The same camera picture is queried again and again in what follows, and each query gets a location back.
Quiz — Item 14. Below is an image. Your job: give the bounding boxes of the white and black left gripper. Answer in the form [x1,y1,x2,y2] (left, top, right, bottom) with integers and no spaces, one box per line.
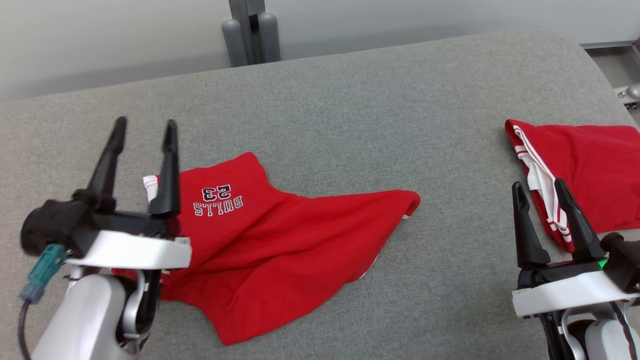
[65,116,192,271]

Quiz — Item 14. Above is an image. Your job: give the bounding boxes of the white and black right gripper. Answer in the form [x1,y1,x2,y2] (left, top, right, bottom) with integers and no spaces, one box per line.
[511,178,640,318]

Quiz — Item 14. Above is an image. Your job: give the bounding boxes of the red basketball jersey white trim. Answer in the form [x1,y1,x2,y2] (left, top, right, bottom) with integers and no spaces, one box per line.
[504,118,640,254]

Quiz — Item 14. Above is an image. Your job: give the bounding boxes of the red Bulls 23 shorts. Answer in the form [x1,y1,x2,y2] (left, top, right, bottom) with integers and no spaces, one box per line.
[112,151,422,347]

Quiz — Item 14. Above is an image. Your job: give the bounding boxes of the thin right arm cable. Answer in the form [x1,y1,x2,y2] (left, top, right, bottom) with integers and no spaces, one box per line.
[610,300,640,360]

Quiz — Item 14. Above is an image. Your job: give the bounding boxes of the teal cable connector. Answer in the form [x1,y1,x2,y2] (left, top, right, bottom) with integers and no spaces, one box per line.
[20,243,67,303]

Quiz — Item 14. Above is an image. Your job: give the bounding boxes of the grey metal floor bracket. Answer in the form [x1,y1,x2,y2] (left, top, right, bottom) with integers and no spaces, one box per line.
[582,39,640,112]

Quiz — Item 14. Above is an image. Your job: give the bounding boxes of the grey cylindrical post cap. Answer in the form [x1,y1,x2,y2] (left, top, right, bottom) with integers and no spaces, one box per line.
[257,12,281,64]
[221,19,249,68]

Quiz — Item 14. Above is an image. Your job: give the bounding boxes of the grey metal partition post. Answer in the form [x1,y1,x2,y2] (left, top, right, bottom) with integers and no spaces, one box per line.
[228,0,266,66]

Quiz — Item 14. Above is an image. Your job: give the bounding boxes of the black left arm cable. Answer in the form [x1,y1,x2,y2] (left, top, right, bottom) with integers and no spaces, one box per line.
[17,299,33,360]

